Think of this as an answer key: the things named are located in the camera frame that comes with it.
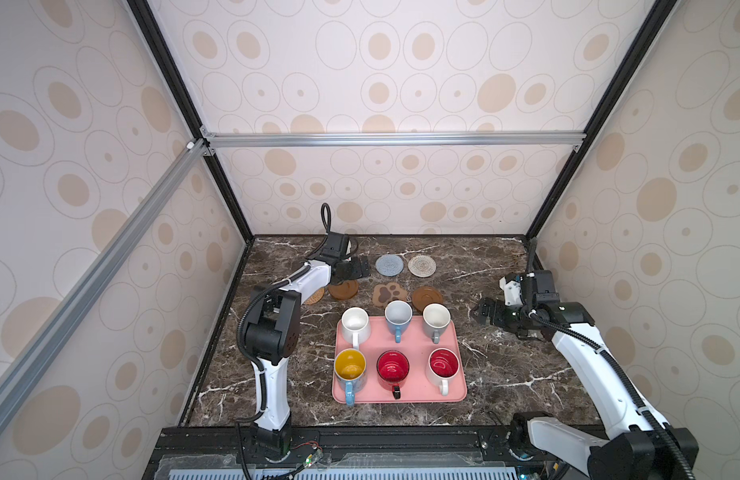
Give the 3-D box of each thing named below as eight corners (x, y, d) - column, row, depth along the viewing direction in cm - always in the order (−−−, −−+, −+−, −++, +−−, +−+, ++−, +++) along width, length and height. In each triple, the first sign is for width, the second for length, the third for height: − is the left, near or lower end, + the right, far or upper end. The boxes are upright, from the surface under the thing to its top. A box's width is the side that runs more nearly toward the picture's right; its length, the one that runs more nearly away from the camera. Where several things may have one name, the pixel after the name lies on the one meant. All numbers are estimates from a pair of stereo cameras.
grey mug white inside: (412, 333, 93) (415, 319, 86) (428, 311, 98) (432, 297, 91) (434, 348, 90) (439, 335, 83) (450, 324, 95) (455, 311, 88)
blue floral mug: (385, 346, 90) (385, 332, 83) (384, 315, 97) (385, 300, 90) (411, 346, 90) (414, 332, 83) (408, 315, 97) (411, 300, 90)
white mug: (355, 353, 90) (353, 342, 84) (337, 328, 95) (335, 316, 89) (377, 337, 93) (377, 326, 87) (359, 314, 98) (358, 302, 93)
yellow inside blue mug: (335, 409, 81) (330, 397, 72) (339, 364, 89) (335, 348, 80) (365, 409, 81) (364, 397, 72) (366, 364, 89) (365, 348, 80)
